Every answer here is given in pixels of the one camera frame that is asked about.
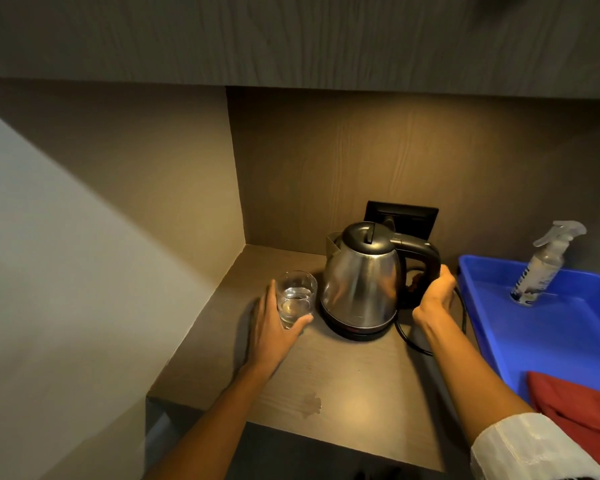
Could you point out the person's left hand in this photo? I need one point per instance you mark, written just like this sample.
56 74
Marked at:
269 339

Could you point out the person's right hand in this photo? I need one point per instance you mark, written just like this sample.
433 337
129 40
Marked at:
436 300

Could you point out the person's right thumb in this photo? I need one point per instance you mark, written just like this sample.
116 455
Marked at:
447 280

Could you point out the person's left thumb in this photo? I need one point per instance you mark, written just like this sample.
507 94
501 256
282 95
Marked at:
300 324

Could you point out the clear drinking glass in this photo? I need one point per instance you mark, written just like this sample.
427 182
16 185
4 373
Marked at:
295 294

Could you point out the stainless steel electric kettle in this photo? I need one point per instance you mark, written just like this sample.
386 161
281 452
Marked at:
362 279

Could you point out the person's left forearm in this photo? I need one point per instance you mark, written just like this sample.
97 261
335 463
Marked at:
219 424

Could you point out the person's right forearm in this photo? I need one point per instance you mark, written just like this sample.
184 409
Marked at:
467 379

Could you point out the black kettle base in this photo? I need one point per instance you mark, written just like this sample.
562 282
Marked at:
355 332

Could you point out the clear spray bottle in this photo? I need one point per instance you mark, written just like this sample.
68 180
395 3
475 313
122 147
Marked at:
537 274

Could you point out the blue plastic tray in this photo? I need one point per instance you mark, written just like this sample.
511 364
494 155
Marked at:
555 339

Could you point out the red cloth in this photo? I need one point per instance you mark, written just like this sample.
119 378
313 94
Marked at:
580 407

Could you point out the white sleeve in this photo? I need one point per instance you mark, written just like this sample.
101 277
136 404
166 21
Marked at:
527 452

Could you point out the dark wooden overhead cabinet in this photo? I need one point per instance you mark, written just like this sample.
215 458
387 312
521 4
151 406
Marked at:
300 39

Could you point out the black wall socket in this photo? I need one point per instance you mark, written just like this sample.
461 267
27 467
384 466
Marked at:
410 217

